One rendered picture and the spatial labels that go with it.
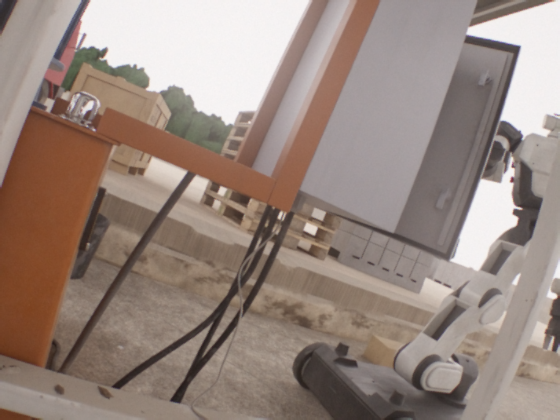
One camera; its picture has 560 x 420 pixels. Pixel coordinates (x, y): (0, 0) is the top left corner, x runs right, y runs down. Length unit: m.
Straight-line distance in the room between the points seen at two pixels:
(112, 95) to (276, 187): 3.23
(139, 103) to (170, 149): 3.13
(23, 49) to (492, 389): 1.10
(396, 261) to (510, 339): 3.25
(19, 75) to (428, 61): 0.65
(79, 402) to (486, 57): 1.17
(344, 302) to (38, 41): 2.32
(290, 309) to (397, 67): 1.87
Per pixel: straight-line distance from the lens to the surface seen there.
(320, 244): 3.33
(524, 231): 1.69
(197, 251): 2.17
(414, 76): 0.75
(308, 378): 1.50
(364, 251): 4.03
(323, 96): 0.65
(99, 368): 1.20
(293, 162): 0.62
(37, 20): 0.52
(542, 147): 1.71
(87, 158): 0.60
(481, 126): 1.03
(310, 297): 2.42
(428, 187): 1.01
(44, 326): 0.68
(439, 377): 1.46
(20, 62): 0.51
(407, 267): 4.25
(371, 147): 0.68
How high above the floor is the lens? 0.61
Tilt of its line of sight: 1 degrees down
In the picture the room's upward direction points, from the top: 23 degrees clockwise
